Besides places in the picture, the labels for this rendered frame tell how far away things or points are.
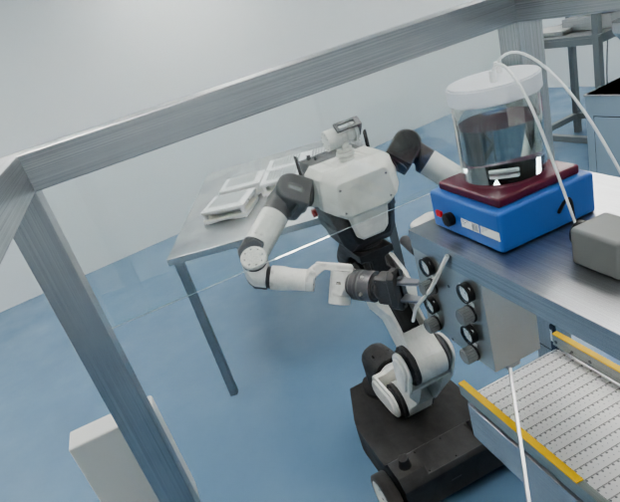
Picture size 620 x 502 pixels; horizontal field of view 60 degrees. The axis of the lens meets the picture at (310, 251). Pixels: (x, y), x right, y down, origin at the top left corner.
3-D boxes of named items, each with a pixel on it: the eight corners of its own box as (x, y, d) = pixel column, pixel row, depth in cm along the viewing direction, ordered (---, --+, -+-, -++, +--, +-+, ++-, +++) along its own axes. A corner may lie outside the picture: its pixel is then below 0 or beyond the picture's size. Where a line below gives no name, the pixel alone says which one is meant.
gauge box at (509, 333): (428, 324, 117) (410, 243, 109) (467, 304, 120) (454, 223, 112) (494, 374, 98) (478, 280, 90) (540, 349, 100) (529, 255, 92)
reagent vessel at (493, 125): (444, 180, 101) (425, 80, 94) (509, 152, 105) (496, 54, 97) (497, 197, 88) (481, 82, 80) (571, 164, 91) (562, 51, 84)
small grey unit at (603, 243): (562, 259, 83) (558, 224, 80) (597, 242, 84) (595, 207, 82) (620, 283, 74) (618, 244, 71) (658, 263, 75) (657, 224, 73)
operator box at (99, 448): (122, 519, 118) (69, 431, 108) (195, 481, 122) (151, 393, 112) (124, 540, 113) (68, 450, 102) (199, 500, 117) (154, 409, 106)
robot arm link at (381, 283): (404, 260, 145) (366, 258, 153) (387, 279, 139) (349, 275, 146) (413, 300, 150) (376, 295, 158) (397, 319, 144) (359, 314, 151)
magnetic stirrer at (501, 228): (429, 227, 106) (420, 185, 103) (515, 188, 111) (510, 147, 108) (496, 258, 88) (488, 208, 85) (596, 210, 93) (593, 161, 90)
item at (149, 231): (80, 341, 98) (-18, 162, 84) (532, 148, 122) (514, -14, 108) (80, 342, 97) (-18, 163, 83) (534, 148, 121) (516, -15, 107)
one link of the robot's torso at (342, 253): (338, 272, 213) (327, 233, 206) (367, 260, 216) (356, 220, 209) (370, 299, 189) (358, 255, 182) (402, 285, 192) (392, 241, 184)
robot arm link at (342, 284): (356, 269, 149) (324, 266, 156) (353, 308, 149) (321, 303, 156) (378, 270, 157) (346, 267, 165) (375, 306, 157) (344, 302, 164)
